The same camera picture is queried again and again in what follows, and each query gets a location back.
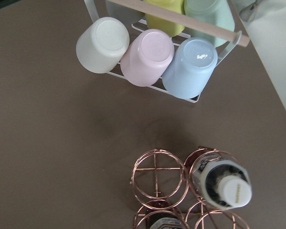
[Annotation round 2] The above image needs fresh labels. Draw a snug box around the copper wire bottle basket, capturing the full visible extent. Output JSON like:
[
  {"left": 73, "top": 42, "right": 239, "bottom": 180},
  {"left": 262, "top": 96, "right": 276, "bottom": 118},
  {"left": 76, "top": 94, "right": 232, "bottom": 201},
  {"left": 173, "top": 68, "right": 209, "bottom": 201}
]
[{"left": 130, "top": 149, "right": 249, "bottom": 229}]

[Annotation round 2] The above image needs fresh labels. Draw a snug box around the tea bottle front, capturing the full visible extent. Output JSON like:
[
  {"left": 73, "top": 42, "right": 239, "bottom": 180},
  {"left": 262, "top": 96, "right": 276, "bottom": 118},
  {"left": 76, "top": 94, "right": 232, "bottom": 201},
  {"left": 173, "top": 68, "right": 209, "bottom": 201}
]
[{"left": 184, "top": 148, "right": 252, "bottom": 210}]

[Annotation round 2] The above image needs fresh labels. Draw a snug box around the tea bottle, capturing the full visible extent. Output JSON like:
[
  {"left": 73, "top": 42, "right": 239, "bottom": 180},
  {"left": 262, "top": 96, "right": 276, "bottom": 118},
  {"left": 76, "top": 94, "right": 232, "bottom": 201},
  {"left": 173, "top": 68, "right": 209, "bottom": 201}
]
[
  {"left": 184, "top": 148, "right": 252, "bottom": 210},
  {"left": 146, "top": 215, "right": 184, "bottom": 229}
]

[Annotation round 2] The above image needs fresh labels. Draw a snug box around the tea bottle middle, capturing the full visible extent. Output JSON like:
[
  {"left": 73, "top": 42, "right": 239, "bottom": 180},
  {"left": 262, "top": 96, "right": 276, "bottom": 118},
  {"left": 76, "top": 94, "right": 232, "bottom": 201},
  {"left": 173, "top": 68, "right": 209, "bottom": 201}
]
[{"left": 146, "top": 215, "right": 184, "bottom": 229}]

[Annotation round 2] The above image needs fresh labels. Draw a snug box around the pink cup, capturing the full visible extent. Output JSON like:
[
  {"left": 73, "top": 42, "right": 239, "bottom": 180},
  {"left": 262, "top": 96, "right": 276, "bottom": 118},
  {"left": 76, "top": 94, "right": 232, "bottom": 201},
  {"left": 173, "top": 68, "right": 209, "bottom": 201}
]
[{"left": 120, "top": 29, "right": 174, "bottom": 87}]

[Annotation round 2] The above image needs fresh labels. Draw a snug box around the blue cup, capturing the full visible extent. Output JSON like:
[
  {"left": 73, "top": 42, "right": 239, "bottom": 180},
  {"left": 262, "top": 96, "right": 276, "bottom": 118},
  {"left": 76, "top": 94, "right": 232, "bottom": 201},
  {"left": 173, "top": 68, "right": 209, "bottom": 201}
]
[{"left": 162, "top": 38, "right": 218, "bottom": 99}]

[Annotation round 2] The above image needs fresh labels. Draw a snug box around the white cup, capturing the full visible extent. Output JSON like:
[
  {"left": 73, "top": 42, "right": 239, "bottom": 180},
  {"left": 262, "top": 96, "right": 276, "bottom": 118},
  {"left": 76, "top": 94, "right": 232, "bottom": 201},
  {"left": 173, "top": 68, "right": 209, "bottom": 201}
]
[{"left": 76, "top": 17, "right": 130, "bottom": 73}]

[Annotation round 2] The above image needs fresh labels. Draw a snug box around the yellow cup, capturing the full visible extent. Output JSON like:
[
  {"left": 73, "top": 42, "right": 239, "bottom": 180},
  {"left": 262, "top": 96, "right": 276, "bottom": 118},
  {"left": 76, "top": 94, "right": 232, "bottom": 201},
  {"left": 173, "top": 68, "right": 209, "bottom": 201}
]
[{"left": 144, "top": 0, "right": 185, "bottom": 37}]

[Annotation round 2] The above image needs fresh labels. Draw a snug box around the white cup rack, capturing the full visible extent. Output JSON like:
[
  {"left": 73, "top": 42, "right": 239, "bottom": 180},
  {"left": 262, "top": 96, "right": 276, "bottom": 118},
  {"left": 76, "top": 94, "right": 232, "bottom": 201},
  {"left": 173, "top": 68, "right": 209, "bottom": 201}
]
[{"left": 84, "top": 0, "right": 250, "bottom": 94}]

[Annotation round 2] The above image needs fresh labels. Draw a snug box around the green cup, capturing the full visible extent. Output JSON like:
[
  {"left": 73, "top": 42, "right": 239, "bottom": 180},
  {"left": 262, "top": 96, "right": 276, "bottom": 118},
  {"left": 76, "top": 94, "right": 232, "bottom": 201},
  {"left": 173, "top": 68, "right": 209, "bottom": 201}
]
[{"left": 184, "top": 0, "right": 235, "bottom": 48}]

